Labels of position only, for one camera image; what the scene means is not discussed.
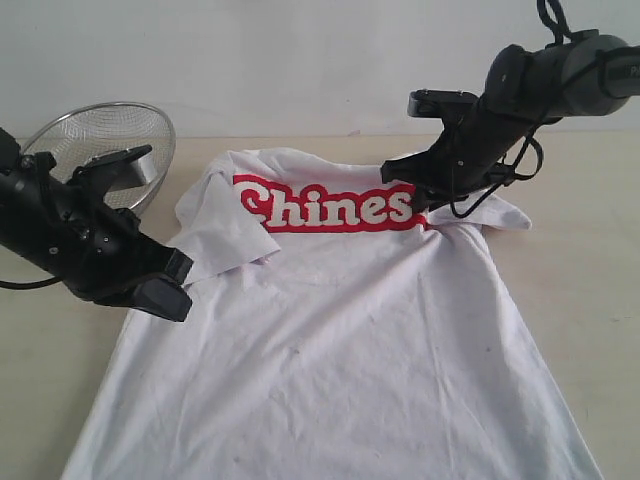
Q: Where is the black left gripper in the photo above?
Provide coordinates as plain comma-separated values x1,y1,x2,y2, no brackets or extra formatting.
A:
29,201,194,323

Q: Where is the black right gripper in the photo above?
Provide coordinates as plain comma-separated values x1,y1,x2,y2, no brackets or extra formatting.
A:
380,95,533,213

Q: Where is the white t-shirt red print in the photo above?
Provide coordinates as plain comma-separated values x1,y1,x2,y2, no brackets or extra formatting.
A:
63,148,601,479

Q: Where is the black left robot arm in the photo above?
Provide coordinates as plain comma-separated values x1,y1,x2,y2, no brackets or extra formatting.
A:
1,132,193,322

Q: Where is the metal mesh basket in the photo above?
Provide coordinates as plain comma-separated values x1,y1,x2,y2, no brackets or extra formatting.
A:
22,101,176,216

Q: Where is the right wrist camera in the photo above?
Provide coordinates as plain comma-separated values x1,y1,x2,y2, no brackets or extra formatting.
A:
407,89,478,121

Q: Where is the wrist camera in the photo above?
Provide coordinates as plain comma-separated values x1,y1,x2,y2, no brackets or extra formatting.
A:
407,89,478,121
67,145,157,197

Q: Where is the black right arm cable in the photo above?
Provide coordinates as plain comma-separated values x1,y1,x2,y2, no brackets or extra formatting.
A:
447,0,601,220

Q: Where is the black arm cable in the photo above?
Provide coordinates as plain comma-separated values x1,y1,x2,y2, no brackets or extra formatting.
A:
0,272,64,291
447,0,601,220

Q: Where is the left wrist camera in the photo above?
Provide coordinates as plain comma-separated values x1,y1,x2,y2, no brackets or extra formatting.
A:
67,145,157,197

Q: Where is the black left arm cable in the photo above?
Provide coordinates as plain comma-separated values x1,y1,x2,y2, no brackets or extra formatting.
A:
0,272,64,291

